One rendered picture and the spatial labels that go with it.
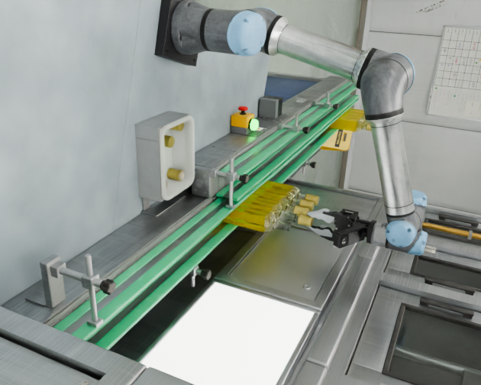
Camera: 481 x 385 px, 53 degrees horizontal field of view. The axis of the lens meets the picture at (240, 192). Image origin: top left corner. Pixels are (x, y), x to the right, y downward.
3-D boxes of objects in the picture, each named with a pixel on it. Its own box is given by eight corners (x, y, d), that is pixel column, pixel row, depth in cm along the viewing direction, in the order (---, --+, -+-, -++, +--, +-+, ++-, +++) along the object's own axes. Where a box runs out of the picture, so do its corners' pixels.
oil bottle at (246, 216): (212, 220, 163) (272, 234, 155) (212, 205, 161) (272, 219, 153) (220, 213, 168) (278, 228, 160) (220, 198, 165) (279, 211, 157)
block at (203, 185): (190, 195, 159) (208, 199, 156) (189, 168, 155) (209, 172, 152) (195, 191, 162) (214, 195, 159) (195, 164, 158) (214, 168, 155)
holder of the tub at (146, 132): (140, 212, 146) (161, 218, 143) (134, 124, 135) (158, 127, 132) (171, 192, 160) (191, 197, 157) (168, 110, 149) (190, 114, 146)
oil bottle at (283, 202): (227, 205, 173) (285, 219, 164) (228, 191, 170) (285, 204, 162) (235, 200, 177) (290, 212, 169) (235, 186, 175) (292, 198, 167)
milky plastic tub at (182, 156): (140, 197, 144) (164, 203, 140) (135, 123, 134) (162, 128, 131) (172, 177, 158) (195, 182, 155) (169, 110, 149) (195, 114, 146)
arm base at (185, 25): (178, -10, 135) (209, -9, 131) (204, 13, 149) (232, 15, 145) (165, 43, 135) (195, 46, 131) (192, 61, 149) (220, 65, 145)
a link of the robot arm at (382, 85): (394, 59, 114) (424, 250, 127) (403, 54, 123) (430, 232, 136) (347, 70, 120) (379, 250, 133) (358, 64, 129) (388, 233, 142)
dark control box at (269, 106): (257, 116, 214) (275, 118, 211) (258, 98, 211) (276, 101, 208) (264, 111, 221) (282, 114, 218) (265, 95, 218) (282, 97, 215)
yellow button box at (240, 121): (229, 131, 192) (246, 134, 189) (230, 113, 189) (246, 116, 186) (237, 127, 197) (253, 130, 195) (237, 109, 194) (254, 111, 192)
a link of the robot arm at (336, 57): (231, 3, 139) (415, 67, 122) (254, 1, 152) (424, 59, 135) (222, 44, 145) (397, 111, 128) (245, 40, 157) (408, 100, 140)
